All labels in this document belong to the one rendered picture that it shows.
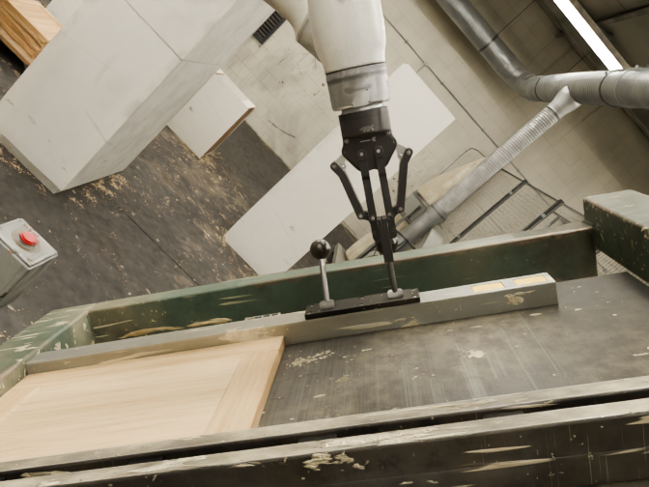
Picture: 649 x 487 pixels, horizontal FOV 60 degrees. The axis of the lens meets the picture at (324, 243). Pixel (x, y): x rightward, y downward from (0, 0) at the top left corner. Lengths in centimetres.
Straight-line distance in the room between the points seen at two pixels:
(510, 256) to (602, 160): 851
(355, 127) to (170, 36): 246
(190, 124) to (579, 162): 605
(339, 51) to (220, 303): 65
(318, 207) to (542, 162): 540
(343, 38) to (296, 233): 394
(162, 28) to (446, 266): 237
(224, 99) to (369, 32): 508
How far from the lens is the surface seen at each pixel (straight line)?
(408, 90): 454
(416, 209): 665
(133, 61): 329
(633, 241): 109
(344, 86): 83
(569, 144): 950
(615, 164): 979
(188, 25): 320
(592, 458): 60
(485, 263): 121
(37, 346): 124
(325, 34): 83
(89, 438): 87
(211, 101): 591
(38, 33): 463
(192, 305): 128
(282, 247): 475
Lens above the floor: 168
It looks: 13 degrees down
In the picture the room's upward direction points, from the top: 48 degrees clockwise
